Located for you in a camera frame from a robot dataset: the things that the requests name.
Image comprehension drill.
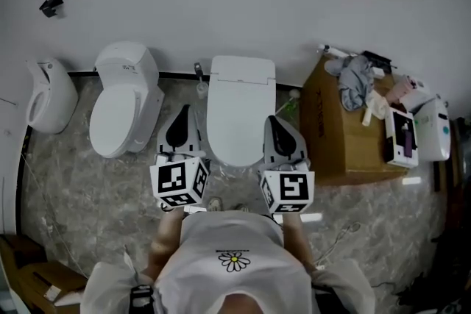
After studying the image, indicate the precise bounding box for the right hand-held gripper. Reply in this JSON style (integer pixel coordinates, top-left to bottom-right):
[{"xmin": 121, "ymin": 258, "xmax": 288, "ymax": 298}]
[{"xmin": 259, "ymin": 115, "xmax": 316, "ymax": 215}]

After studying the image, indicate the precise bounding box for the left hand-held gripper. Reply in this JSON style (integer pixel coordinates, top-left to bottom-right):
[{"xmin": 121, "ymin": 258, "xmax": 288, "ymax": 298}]
[{"xmin": 149, "ymin": 104, "xmax": 211, "ymax": 211}]

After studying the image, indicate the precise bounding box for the person's left forearm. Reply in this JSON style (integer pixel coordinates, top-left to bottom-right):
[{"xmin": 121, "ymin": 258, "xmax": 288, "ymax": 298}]
[{"xmin": 141, "ymin": 207, "xmax": 185, "ymax": 282}]

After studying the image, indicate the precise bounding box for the person's right forearm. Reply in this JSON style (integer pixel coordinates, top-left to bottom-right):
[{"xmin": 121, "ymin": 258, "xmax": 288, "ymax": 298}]
[{"xmin": 281, "ymin": 213, "xmax": 320, "ymax": 274}]

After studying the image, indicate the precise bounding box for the white toilet with tank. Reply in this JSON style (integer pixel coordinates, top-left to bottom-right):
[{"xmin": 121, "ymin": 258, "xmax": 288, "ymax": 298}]
[{"xmin": 88, "ymin": 40, "xmax": 166, "ymax": 160}]

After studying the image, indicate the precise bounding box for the large cardboard box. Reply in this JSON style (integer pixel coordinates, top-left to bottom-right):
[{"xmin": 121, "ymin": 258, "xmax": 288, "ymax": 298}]
[{"xmin": 299, "ymin": 54, "xmax": 410, "ymax": 186}]

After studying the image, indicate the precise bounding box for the white brush with green bristles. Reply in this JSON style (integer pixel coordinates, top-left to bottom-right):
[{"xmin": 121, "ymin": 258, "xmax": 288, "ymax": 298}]
[{"xmin": 274, "ymin": 87, "xmax": 303, "ymax": 118}]

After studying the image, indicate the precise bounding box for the grey cloth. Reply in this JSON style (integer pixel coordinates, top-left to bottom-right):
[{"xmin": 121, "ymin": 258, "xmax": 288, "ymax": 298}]
[{"xmin": 324, "ymin": 54, "xmax": 377, "ymax": 112}]

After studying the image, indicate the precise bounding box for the cream rolled cloth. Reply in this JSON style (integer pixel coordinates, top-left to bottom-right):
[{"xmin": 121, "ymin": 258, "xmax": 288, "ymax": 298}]
[{"xmin": 361, "ymin": 89, "xmax": 390, "ymax": 127}]

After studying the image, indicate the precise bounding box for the person's white daisy shirt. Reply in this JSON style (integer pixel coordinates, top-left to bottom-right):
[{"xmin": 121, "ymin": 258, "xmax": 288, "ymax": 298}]
[{"xmin": 79, "ymin": 210, "xmax": 377, "ymax": 314}]

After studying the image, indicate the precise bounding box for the white bottle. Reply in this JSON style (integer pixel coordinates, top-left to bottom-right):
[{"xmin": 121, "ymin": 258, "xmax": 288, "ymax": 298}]
[{"xmin": 317, "ymin": 43, "xmax": 356, "ymax": 60}]

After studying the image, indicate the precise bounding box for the white box with dark picture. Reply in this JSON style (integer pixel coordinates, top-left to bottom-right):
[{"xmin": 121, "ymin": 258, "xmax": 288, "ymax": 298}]
[{"xmin": 383, "ymin": 105, "xmax": 420, "ymax": 169}]

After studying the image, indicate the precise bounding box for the black metal rack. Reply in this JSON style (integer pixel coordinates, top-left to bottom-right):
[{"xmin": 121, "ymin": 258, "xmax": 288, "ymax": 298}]
[{"xmin": 361, "ymin": 50, "xmax": 398, "ymax": 71}]

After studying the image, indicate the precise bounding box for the pink cup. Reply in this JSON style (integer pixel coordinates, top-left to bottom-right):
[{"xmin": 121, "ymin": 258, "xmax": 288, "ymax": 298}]
[{"xmin": 385, "ymin": 74, "xmax": 419, "ymax": 104}]

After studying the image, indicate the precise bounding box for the white urinal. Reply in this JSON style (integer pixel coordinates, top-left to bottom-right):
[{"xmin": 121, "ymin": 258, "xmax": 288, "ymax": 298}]
[{"xmin": 24, "ymin": 57, "xmax": 79, "ymax": 135}]

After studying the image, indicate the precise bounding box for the white appliance with teal button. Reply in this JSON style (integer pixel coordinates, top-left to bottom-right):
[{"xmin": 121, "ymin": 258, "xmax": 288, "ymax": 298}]
[{"xmin": 413, "ymin": 94, "xmax": 452, "ymax": 163}]

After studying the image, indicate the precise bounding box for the heap of electronic equipment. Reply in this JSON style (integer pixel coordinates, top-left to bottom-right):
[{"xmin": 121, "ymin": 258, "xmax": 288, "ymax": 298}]
[{"xmin": 395, "ymin": 231, "xmax": 471, "ymax": 314}]

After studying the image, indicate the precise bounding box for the white floor cable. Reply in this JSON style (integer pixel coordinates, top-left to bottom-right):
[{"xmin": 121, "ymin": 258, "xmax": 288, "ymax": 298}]
[{"xmin": 314, "ymin": 221, "xmax": 364, "ymax": 266}]

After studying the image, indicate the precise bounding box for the black chest strap buckle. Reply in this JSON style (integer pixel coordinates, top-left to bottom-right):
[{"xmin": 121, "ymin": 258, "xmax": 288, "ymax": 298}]
[{"xmin": 130, "ymin": 284, "xmax": 155, "ymax": 310}]

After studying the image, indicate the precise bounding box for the black wall hook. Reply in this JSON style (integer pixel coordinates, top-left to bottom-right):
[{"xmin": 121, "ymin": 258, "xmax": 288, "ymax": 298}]
[{"xmin": 39, "ymin": 0, "xmax": 65, "ymax": 18}]

